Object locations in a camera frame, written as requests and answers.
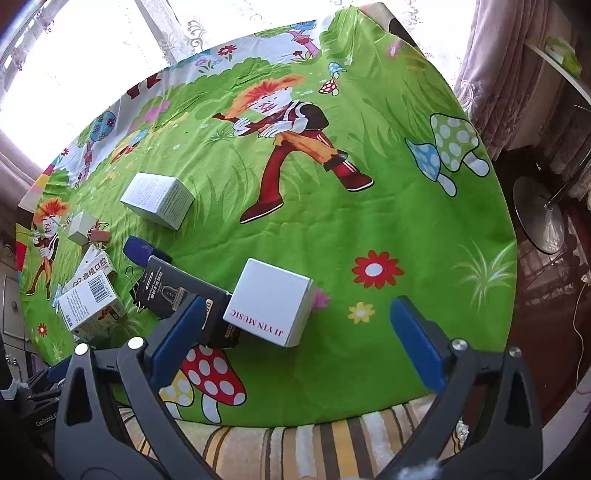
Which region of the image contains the white lace curtain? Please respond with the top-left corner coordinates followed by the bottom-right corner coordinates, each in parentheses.
top-left (0, 0), bottom-right (462, 79)

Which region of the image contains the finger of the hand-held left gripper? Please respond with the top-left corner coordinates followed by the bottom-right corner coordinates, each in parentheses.
top-left (25, 357), bottom-right (72, 407)

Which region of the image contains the black product box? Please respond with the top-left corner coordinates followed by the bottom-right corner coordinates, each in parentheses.
top-left (134, 256), bottom-right (241, 349)

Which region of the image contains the window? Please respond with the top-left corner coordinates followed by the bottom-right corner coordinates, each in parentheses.
top-left (0, 0), bottom-right (481, 176)

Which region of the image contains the white square box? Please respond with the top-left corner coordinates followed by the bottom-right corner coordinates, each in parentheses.
top-left (222, 258), bottom-right (315, 348)

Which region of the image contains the black binder clip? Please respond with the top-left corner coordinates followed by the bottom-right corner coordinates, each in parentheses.
top-left (124, 265), bottom-right (151, 312)

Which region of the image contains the green tissue pack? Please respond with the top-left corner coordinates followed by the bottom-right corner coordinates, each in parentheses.
top-left (545, 37), bottom-right (583, 77)

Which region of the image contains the round base floor stand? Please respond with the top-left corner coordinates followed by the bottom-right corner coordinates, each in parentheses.
top-left (512, 34), bottom-right (591, 254)

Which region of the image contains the green cartoon printed blanket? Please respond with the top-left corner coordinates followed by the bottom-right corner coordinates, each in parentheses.
top-left (16, 2), bottom-right (518, 428)

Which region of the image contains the white cable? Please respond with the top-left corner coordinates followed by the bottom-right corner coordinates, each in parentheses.
top-left (571, 281), bottom-right (591, 393)

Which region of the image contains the cream ornate dresser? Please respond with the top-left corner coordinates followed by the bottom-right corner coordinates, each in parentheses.
top-left (0, 222), bottom-right (28, 352)

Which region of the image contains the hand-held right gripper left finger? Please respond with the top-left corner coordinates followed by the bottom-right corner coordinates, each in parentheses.
top-left (54, 295), bottom-right (218, 480)

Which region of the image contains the white barcode medicine box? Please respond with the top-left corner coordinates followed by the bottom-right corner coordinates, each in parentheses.
top-left (58, 272), bottom-right (127, 344)

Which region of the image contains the pink curtain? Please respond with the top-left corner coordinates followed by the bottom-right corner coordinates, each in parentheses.
top-left (0, 129), bottom-right (42, 195)
top-left (455, 0), bottom-right (591, 162)

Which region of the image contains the small white cube box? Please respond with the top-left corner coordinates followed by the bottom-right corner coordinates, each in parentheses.
top-left (68, 211), bottom-right (99, 247)

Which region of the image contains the white box with fine print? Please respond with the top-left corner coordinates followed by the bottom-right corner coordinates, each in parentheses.
top-left (120, 173), bottom-right (195, 230)

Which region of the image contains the white red-lettered medicine box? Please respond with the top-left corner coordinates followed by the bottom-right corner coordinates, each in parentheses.
top-left (74, 244), bottom-right (116, 289)

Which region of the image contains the dark blue small object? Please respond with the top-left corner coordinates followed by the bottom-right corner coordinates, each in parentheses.
top-left (123, 235), bottom-right (172, 265)

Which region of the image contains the striped cushion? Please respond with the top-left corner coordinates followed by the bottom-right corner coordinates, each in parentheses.
top-left (111, 392), bottom-right (467, 480)

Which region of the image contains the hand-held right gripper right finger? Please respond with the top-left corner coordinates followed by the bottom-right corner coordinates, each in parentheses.
top-left (383, 295), bottom-right (543, 480)

